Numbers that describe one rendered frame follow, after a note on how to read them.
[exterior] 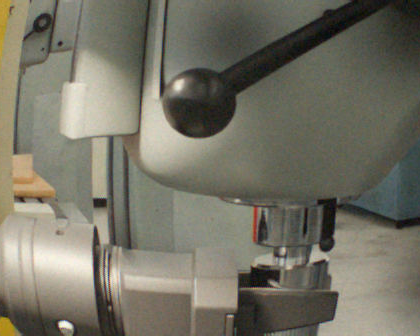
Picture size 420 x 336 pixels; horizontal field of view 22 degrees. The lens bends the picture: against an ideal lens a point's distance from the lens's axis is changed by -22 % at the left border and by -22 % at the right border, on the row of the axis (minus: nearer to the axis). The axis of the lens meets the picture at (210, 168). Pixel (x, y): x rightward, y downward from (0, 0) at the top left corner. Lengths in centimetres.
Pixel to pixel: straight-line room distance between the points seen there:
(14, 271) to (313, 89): 21
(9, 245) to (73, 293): 5
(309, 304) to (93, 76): 18
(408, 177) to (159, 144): 740
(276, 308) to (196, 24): 17
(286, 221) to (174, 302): 7
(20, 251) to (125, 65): 13
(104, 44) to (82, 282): 13
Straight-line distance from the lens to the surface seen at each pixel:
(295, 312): 67
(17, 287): 66
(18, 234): 67
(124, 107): 63
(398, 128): 62
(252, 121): 59
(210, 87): 52
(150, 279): 65
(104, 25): 62
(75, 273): 66
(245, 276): 71
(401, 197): 799
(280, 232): 66
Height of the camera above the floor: 140
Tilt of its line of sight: 7 degrees down
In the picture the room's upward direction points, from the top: straight up
